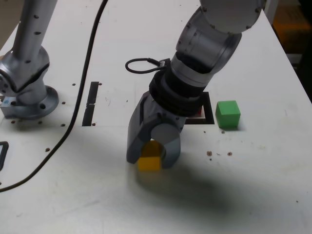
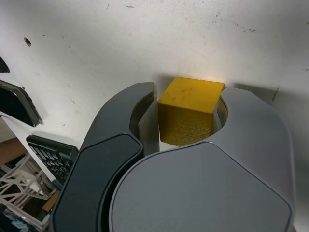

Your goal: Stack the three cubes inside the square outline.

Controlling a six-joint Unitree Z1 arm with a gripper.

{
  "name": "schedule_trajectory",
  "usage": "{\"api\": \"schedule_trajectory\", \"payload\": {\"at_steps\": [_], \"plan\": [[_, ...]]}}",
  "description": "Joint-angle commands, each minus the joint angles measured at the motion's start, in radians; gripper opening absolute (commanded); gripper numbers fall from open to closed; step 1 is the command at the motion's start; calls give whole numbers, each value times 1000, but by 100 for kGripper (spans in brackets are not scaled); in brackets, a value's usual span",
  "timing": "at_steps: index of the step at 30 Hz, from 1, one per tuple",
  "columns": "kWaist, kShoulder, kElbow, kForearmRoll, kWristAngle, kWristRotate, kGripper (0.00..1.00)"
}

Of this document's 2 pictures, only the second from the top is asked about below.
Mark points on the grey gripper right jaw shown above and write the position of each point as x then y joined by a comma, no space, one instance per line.
205,193

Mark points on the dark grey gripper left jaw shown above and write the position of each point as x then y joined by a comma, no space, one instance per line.
96,169

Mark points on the white lattice frame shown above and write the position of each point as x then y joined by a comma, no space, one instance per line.
19,178

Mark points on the black flat device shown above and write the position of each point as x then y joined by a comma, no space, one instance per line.
14,106
3,65

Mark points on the black keyboard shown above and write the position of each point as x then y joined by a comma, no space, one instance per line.
53,159

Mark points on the yellow cube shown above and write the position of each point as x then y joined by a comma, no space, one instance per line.
188,108

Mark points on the brown cardboard box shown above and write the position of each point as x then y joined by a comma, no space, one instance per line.
10,151

